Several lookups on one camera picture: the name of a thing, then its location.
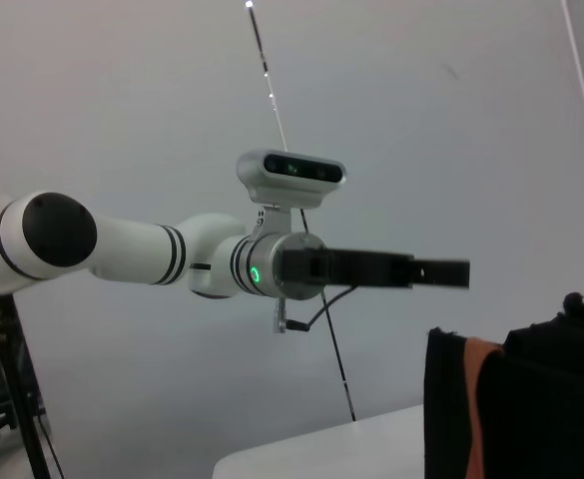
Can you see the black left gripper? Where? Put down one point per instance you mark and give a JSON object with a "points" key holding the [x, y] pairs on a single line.
{"points": [[351, 269]]}

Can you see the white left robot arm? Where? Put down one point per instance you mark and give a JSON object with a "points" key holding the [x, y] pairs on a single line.
{"points": [[132, 244]]}

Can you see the black tripod stand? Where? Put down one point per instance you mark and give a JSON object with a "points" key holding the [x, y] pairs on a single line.
{"points": [[22, 399]]}

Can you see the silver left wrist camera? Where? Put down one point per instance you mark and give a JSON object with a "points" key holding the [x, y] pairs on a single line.
{"points": [[281, 187]]}

